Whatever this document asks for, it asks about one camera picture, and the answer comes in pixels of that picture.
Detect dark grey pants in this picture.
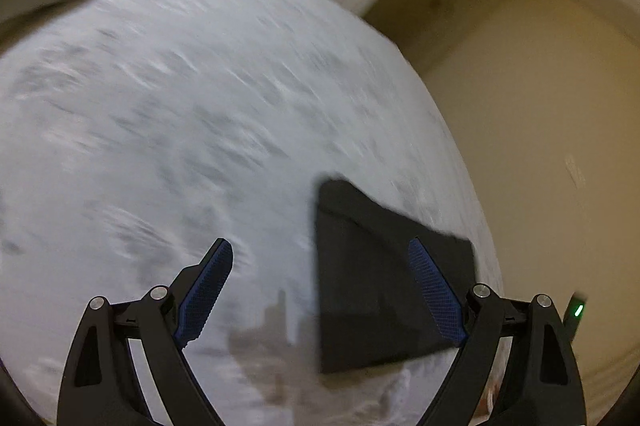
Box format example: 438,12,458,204
312,179,477,375

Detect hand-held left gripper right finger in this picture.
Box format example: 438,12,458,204
407,237,587,426

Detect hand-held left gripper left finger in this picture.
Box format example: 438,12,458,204
56,237,234,426

